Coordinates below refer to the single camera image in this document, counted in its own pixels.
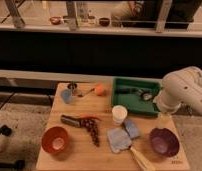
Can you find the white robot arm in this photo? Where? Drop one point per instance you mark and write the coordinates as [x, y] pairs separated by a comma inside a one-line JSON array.
[[181, 86]]

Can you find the orange fruit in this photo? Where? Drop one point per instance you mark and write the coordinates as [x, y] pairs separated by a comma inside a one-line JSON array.
[[100, 90]]

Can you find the metal spoon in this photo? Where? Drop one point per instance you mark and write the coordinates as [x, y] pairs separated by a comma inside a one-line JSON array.
[[85, 93]]

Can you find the small dark metal cup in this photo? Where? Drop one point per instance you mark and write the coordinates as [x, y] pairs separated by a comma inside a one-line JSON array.
[[72, 86]]

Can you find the white paper cup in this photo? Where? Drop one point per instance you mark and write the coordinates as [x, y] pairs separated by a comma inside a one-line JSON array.
[[119, 114]]

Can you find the green plastic tray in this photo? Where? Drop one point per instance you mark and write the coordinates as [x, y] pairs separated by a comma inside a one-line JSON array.
[[132, 102]]

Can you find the bunch of dark grapes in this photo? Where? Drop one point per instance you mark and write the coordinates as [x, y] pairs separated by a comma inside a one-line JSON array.
[[92, 128]]

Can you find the dark metal cylinder tool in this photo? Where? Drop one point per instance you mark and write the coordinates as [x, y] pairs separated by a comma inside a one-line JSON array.
[[70, 121]]

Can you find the wooden board table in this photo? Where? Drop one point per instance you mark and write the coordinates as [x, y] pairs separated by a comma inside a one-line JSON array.
[[82, 155]]

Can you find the small blue sponge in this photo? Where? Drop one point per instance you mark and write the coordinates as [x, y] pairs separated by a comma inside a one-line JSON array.
[[131, 128]]

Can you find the large blue sponge cloth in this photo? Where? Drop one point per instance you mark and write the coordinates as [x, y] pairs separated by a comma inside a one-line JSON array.
[[118, 140]]

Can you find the dark bowl on shelf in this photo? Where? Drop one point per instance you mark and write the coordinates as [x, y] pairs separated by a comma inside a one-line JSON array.
[[104, 21]]

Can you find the orange bowl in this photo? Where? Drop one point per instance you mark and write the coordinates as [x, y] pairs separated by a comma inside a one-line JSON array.
[[55, 140]]

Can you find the person in background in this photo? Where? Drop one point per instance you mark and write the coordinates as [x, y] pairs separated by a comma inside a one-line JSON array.
[[144, 13]]

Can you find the purple bowl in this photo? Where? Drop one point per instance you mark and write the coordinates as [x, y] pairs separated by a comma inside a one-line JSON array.
[[164, 142]]

